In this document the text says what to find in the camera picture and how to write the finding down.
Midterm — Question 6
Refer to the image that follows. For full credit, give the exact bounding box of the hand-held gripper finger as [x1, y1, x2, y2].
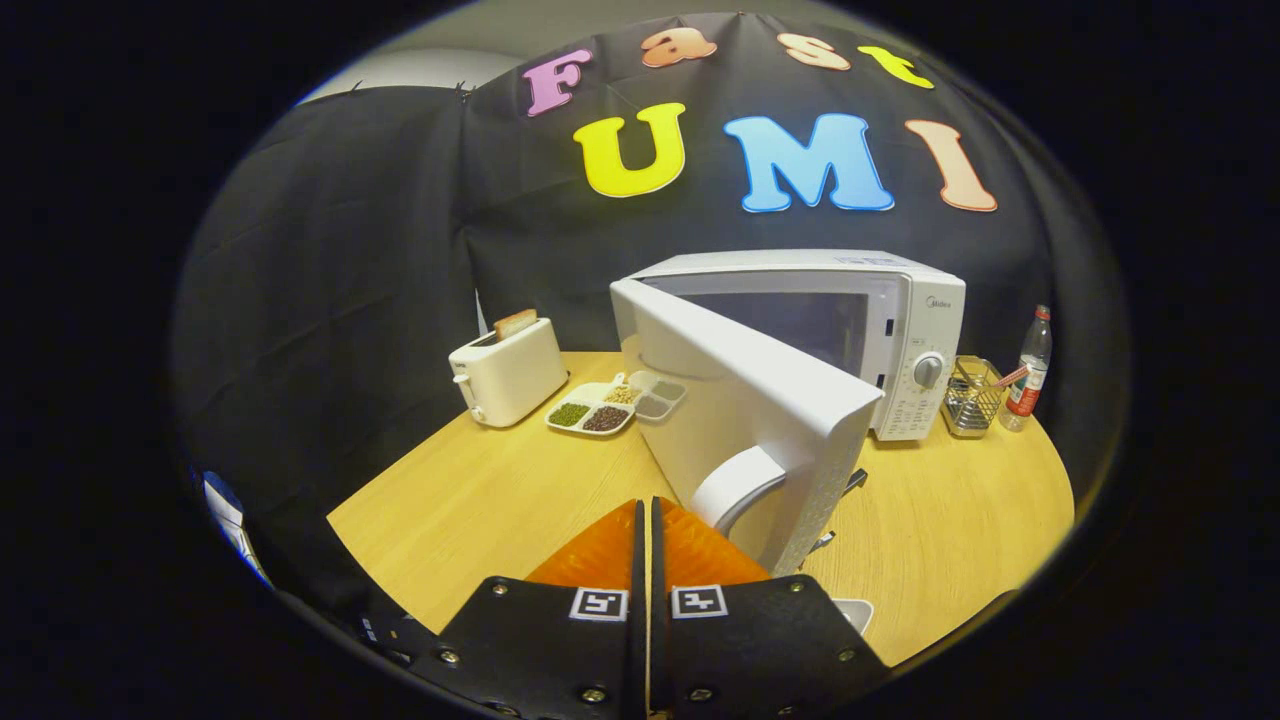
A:
[650, 496, 891, 720]
[437, 499, 649, 720]

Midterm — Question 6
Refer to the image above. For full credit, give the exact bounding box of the white toaster oven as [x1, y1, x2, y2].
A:
[610, 249, 968, 578]

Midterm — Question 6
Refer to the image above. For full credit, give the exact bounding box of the cream bread toaster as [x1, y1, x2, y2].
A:
[448, 317, 570, 429]

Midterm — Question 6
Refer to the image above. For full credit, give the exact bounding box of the white divided bean dish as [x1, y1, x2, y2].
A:
[545, 378, 641, 438]

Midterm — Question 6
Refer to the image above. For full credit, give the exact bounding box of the clear bottle with red label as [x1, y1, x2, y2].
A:
[1000, 305, 1053, 432]

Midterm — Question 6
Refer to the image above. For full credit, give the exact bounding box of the metal wire utensil holder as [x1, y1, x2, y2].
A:
[942, 355, 1006, 439]

